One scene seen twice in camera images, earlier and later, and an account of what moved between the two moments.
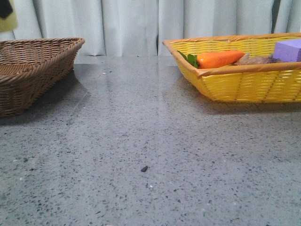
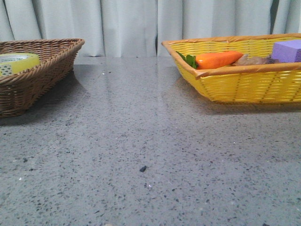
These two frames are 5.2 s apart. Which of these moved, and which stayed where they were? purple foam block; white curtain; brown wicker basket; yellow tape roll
Moved: yellow tape roll
Stayed: white curtain; brown wicker basket; purple foam block
